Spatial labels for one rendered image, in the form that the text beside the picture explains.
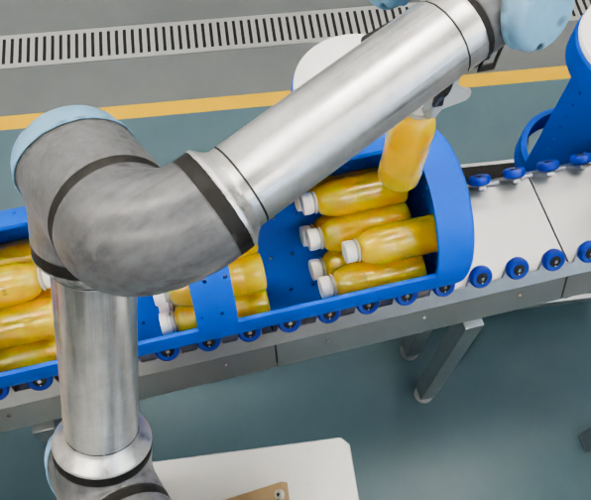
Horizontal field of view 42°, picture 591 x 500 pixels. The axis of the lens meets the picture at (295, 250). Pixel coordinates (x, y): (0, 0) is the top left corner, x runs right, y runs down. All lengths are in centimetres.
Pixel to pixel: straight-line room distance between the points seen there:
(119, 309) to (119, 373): 9
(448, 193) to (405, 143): 17
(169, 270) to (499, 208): 110
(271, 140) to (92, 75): 242
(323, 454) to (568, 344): 155
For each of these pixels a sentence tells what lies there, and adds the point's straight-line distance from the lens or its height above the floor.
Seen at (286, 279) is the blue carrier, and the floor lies 96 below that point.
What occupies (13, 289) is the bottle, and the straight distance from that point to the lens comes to 127.
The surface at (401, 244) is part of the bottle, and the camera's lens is 131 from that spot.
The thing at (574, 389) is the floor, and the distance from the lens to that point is 255.
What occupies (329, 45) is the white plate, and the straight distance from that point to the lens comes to 166.
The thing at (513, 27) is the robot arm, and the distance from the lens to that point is 69.
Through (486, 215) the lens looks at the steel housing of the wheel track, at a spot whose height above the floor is 93.
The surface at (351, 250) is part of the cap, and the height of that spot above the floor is 111.
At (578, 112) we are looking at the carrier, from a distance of 185.
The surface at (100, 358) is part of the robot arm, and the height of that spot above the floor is 152.
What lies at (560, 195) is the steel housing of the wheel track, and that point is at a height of 93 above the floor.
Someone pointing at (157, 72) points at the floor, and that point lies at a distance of 299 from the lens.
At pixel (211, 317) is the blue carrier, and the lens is 123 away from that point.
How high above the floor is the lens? 227
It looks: 63 degrees down
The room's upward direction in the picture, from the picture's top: 4 degrees clockwise
